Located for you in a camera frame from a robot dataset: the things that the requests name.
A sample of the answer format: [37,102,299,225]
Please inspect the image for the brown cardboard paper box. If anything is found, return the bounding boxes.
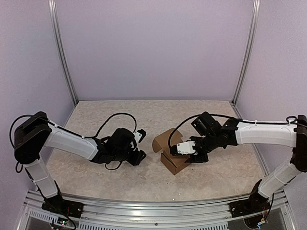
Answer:
[152,128,190,175]

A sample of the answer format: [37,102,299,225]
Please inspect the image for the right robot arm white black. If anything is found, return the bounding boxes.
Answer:
[175,112,307,217]

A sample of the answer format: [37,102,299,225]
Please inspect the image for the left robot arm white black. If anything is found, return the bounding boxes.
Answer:
[9,111,146,213]

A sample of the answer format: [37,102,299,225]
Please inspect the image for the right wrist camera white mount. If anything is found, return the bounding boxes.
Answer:
[169,136,200,156]

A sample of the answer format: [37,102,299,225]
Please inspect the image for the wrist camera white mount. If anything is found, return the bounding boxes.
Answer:
[169,136,200,156]
[132,129,147,148]

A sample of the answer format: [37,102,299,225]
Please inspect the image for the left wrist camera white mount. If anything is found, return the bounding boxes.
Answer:
[132,129,147,148]

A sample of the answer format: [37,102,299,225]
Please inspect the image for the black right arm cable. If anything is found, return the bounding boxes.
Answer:
[167,114,300,149]

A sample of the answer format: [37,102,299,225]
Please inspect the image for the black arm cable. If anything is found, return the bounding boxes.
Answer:
[9,113,137,173]
[167,114,300,149]

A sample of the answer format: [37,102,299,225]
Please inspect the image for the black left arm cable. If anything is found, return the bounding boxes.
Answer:
[9,113,137,173]

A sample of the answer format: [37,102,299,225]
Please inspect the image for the front aluminium rail frame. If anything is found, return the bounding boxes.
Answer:
[13,190,298,230]

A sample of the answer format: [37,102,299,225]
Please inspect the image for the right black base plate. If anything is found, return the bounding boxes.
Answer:
[229,197,270,218]

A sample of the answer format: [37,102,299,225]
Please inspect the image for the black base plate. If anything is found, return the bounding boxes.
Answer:
[229,197,270,218]
[39,182,84,219]

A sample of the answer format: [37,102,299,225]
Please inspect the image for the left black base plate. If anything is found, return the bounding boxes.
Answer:
[39,182,84,219]

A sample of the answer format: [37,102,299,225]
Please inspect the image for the right aluminium frame post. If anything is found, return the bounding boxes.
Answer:
[231,0,260,107]

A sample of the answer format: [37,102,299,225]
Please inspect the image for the aluminium frame post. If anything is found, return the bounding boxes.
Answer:
[48,0,79,106]
[231,0,260,107]

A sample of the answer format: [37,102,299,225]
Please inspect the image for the left aluminium frame post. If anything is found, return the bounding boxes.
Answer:
[48,0,79,106]

